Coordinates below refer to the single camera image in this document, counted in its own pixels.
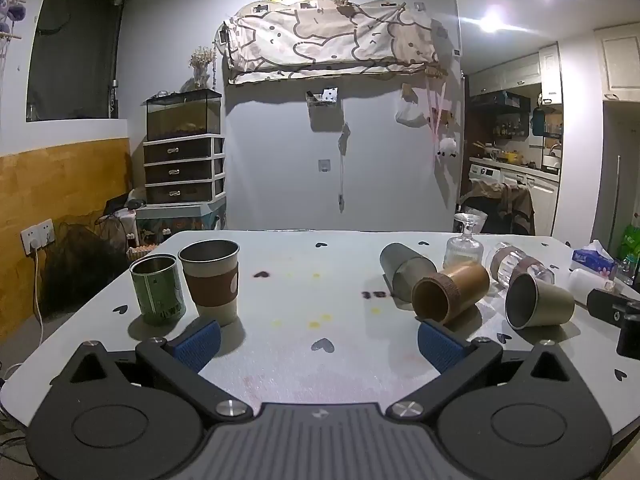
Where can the dried flower bunch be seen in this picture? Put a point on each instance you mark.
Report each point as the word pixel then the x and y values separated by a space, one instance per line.
pixel 201 62

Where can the glass cup with brown sleeve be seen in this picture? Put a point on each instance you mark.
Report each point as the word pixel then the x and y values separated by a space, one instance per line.
pixel 515 265

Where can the white plastic bag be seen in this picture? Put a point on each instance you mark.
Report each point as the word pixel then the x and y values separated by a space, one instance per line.
pixel 411 112

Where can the clear ribbed glass cup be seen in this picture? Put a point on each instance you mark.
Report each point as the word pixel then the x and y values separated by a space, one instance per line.
pixel 462 250

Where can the brown paper cup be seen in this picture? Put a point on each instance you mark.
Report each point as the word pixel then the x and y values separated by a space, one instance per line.
pixel 450 295

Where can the black kitchen shelf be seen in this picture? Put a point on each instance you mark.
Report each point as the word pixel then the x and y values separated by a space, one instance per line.
pixel 502 115

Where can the wall-mounted clear box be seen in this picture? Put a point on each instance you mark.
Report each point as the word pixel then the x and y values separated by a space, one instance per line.
pixel 322 97

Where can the steel cup with brown sleeve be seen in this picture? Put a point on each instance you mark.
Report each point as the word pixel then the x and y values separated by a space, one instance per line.
pixel 212 280

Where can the beige steel cup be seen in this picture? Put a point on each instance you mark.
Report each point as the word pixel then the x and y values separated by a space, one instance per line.
pixel 537 307

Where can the yellow pot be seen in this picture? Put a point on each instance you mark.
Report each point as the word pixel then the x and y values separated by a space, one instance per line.
pixel 511 156

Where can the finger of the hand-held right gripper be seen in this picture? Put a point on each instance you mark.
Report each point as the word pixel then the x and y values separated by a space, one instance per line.
pixel 607 310
pixel 631 337

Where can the glass fish tank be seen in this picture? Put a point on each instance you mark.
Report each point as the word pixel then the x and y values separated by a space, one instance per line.
pixel 182 117

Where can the green tin cup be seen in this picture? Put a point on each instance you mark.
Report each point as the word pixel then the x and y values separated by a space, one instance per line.
pixel 157 292

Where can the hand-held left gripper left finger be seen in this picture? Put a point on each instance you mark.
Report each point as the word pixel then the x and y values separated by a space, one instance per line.
pixel 199 344

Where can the white kitchen base cabinets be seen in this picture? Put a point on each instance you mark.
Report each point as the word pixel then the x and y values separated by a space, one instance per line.
pixel 532 200

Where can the printed cartoon cloth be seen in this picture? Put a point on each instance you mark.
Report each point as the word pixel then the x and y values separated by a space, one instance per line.
pixel 330 42

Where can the white plush toy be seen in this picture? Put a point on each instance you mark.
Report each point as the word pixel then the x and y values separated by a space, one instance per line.
pixel 446 147

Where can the purple plush ornament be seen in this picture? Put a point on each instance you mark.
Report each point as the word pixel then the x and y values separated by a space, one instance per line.
pixel 12 7

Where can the chair with brown cloth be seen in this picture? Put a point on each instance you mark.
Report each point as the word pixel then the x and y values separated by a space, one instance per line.
pixel 500 207

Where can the dark window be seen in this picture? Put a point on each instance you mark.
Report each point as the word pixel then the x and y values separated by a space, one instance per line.
pixel 75 50

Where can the white plastic container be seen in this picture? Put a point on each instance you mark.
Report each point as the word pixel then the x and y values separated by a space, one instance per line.
pixel 587 285

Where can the wall hook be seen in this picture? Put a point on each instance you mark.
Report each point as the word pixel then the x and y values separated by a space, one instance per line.
pixel 324 165

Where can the white drawer unit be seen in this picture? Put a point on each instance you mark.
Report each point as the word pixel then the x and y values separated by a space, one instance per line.
pixel 182 170

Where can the dark net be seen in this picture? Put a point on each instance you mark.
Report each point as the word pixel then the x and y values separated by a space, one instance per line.
pixel 82 270

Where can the white kitchen wall cabinets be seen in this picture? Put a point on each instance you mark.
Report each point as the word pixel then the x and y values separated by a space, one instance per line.
pixel 515 70

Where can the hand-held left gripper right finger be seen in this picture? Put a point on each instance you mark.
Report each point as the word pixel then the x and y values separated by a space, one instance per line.
pixel 439 346

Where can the printed low cabinet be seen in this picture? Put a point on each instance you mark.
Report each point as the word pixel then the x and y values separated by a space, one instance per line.
pixel 180 222

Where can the green bottle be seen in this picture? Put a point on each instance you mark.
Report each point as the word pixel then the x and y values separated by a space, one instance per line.
pixel 630 240

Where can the white washing machine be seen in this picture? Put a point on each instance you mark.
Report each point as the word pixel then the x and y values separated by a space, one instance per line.
pixel 484 176

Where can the white wall socket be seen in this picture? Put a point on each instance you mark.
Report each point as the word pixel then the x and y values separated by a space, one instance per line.
pixel 37 236

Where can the grey steel cup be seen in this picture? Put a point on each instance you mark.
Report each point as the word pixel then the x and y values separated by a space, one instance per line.
pixel 402 270

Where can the white tall cabinet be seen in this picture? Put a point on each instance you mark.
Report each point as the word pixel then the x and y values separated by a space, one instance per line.
pixel 620 62

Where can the blue tissue pack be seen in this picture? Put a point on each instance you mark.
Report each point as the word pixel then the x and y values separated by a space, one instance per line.
pixel 592 260

